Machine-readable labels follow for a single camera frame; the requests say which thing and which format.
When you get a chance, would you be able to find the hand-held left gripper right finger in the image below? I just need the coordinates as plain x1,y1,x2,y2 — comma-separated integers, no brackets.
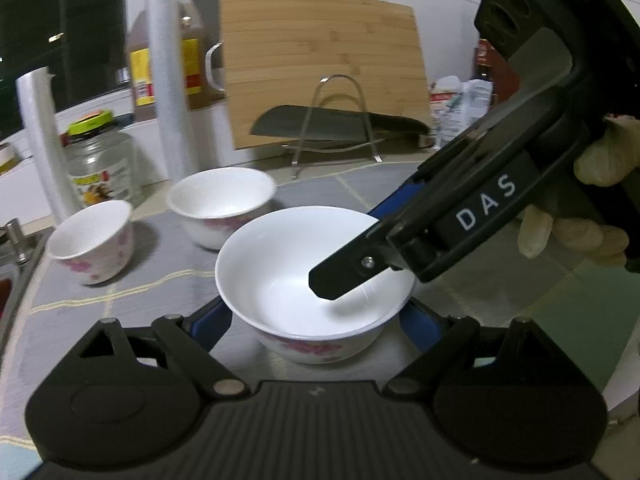
382,299,593,402

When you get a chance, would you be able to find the dark sauce bottle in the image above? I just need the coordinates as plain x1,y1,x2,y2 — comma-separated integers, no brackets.
475,40,521,107

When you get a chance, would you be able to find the metal sink fitting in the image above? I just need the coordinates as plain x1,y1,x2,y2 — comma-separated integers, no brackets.
0,217,32,266

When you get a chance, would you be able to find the bamboo cutting board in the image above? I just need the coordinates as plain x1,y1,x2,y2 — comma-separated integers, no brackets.
218,0,433,151

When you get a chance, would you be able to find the medium white floral bowl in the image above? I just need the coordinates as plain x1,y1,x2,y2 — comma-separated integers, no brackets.
215,206,417,365

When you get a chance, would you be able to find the small white floral bowl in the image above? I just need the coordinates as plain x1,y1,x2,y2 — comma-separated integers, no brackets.
46,199,135,287

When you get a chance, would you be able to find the metal wire rack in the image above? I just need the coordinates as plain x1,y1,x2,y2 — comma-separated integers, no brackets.
282,74,383,181

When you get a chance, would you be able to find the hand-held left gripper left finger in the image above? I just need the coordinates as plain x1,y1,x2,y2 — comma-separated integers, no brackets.
42,296,251,401

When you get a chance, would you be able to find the stainless steel sink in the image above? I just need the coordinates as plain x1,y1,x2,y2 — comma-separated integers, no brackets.
0,217,53,333

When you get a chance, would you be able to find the glass jar green lid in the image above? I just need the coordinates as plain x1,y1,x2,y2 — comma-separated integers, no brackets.
62,109,143,211

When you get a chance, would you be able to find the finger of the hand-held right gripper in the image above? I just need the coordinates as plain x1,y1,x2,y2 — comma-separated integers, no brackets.
369,149,467,229
308,230,417,302

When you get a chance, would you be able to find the person's right hand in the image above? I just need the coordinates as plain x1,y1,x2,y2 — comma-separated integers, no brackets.
517,114,640,273

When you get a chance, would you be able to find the white seasoning packet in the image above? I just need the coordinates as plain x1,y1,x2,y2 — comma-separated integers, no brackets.
462,80,497,122
429,76,470,151

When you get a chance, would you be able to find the steel cleaver knife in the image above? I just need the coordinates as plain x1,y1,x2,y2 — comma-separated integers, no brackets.
250,105,431,143

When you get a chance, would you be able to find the large white floral bowl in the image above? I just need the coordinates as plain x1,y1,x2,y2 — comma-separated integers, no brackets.
166,167,277,252

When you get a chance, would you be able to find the grey plaid mat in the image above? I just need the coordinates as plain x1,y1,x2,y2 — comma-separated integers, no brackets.
0,167,640,461

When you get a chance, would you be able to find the amber oil bottle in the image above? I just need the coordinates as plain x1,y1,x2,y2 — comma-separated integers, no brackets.
125,0,226,123

